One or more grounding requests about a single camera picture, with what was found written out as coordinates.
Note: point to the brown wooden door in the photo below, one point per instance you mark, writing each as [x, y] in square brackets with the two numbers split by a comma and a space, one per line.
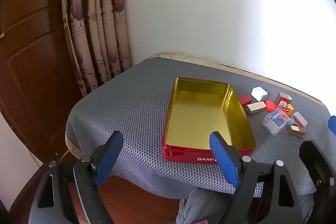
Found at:
[38, 84]

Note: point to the floss pick plastic box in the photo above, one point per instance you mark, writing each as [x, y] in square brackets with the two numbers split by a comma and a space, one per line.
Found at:
[275, 121]

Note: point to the blue patterned small tin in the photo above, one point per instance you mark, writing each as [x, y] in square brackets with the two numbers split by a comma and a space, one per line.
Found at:
[290, 121]

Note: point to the grey mesh table mat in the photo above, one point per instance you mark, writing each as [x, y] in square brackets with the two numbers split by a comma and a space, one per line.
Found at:
[136, 102]

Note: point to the gold brown small block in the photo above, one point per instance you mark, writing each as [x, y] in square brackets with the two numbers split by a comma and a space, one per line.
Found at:
[293, 130]

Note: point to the dark red small block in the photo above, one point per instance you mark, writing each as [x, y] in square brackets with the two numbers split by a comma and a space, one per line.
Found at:
[302, 131]

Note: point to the small white cube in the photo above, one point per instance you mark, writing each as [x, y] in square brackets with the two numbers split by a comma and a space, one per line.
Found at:
[299, 119]

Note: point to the grey trousers leg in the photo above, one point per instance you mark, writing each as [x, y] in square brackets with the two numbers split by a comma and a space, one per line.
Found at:
[202, 205]

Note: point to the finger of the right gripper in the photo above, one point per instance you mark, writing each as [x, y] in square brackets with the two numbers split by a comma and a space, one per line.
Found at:
[323, 175]
[332, 124]

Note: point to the white charger plug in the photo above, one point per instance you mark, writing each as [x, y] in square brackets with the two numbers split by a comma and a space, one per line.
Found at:
[259, 94]

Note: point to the beige patterned curtain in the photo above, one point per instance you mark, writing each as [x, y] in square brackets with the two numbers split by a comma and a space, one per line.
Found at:
[97, 40]

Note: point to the gold ribbed lighter case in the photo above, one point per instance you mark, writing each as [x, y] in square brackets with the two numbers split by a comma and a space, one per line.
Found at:
[255, 107]

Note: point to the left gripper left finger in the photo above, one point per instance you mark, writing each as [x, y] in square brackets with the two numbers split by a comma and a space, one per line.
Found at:
[91, 171]

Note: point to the orange red rounded object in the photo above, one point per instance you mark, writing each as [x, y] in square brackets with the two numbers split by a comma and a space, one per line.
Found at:
[270, 106]

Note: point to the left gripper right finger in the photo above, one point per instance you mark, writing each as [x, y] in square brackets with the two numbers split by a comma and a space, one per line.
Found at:
[243, 175]

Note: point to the Marubi red silver box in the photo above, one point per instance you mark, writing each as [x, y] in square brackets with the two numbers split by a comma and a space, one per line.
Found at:
[283, 99]

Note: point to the yellow wooden cube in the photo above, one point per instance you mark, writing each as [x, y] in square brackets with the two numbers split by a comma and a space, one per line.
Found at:
[289, 109]

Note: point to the red gold tin box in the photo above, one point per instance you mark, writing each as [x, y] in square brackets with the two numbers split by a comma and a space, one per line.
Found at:
[196, 109]

